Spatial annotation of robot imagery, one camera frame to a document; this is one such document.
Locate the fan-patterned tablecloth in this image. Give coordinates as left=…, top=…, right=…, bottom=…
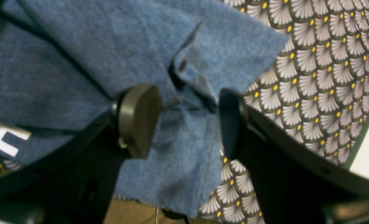
left=0, top=0, right=369, bottom=224

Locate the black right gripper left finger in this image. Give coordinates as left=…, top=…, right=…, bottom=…
left=0, top=83, right=161, bottom=224

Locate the blue T-shirt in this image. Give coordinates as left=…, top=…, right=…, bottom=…
left=0, top=0, right=288, bottom=217

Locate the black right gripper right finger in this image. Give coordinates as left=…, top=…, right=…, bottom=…
left=219, top=88, right=369, bottom=224

